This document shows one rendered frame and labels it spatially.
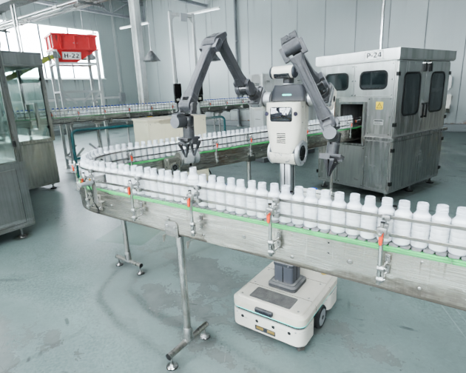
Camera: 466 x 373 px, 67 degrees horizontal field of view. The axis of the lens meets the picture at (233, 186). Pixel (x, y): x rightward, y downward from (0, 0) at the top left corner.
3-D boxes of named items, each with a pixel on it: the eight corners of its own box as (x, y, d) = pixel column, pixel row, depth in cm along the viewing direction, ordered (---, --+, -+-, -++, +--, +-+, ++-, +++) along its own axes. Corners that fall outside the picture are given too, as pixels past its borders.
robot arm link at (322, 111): (302, 36, 155) (279, 49, 160) (300, 36, 150) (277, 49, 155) (342, 122, 165) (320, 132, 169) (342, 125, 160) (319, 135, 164)
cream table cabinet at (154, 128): (192, 175, 687) (188, 114, 655) (210, 180, 639) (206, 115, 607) (139, 186, 623) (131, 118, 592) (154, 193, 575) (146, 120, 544)
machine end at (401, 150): (368, 170, 669) (375, 59, 616) (441, 182, 568) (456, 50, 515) (313, 186, 577) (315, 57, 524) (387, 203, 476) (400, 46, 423)
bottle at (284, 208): (279, 218, 161) (279, 183, 157) (293, 219, 160) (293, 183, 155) (278, 223, 155) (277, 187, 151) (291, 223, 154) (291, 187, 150)
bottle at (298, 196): (296, 219, 159) (297, 184, 154) (308, 222, 155) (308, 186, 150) (288, 223, 155) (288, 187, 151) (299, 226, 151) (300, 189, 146)
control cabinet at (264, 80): (275, 155, 860) (274, 72, 809) (290, 158, 821) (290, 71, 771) (249, 160, 813) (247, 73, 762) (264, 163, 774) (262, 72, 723)
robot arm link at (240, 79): (225, 24, 183) (210, 26, 189) (214, 41, 178) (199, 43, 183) (257, 88, 215) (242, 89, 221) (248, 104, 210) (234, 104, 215)
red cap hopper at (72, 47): (72, 173, 752) (49, 32, 678) (64, 168, 808) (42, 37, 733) (115, 166, 805) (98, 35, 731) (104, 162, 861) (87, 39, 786)
